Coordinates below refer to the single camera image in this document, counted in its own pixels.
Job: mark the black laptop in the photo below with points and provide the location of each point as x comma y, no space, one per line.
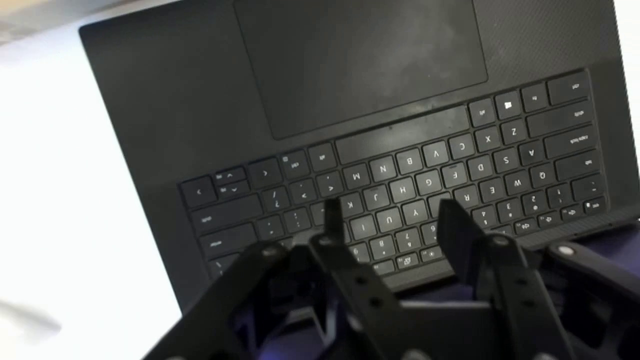
361,86

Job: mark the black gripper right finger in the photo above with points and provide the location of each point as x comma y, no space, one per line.
460,231

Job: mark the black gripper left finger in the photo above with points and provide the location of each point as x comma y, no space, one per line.
333,220

